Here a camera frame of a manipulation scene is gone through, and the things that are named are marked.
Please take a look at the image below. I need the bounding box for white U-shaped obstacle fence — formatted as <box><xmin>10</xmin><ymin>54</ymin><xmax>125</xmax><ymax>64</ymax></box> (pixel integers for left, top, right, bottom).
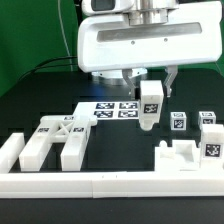
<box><xmin>0</xmin><ymin>133</ymin><xmax>224</xmax><ymax>198</ymax></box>

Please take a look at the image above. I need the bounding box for white marker tag sheet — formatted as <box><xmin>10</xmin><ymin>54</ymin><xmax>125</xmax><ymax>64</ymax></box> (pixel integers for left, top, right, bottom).
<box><xmin>73</xmin><ymin>101</ymin><xmax>138</xmax><ymax>120</ymax></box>

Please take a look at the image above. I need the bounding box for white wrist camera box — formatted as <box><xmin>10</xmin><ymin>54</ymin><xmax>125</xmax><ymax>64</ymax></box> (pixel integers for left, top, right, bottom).
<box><xmin>82</xmin><ymin>0</ymin><xmax>134</xmax><ymax>16</ymax></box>

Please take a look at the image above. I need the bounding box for grey hanging cable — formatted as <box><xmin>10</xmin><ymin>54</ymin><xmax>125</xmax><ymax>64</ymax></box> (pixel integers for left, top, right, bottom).
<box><xmin>57</xmin><ymin>0</ymin><xmax>74</xmax><ymax>72</ymax></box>

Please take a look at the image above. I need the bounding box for white tagged cube nut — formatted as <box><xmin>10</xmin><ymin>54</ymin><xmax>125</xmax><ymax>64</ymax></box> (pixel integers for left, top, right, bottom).
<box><xmin>198</xmin><ymin>111</ymin><xmax>216</xmax><ymax>127</ymax></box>
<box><xmin>170</xmin><ymin>112</ymin><xmax>187</xmax><ymax>131</ymax></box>

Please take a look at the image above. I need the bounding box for white chair backrest frame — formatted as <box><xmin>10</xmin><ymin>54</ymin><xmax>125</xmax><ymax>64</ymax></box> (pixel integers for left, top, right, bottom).
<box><xmin>19</xmin><ymin>115</ymin><xmax>97</xmax><ymax>172</ymax></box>

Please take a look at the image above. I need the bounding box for white chair seat part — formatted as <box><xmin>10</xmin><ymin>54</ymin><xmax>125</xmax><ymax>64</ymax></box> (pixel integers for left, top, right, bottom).
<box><xmin>154</xmin><ymin>140</ymin><xmax>200</xmax><ymax>172</ymax></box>

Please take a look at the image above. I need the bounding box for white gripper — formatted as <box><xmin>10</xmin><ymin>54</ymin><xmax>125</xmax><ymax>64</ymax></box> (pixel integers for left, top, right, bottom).
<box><xmin>77</xmin><ymin>0</ymin><xmax>222</xmax><ymax>99</ymax></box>

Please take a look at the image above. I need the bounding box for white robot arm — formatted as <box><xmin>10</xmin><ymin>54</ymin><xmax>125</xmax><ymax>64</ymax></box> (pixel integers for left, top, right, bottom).
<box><xmin>77</xmin><ymin>0</ymin><xmax>222</xmax><ymax>91</ymax></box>

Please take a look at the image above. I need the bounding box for black cable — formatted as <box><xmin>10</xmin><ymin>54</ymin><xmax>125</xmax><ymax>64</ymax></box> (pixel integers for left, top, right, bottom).
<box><xmin>16</xmin><ymin>55</ymin><xmax>81</xmax><ymax>83</ymax></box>

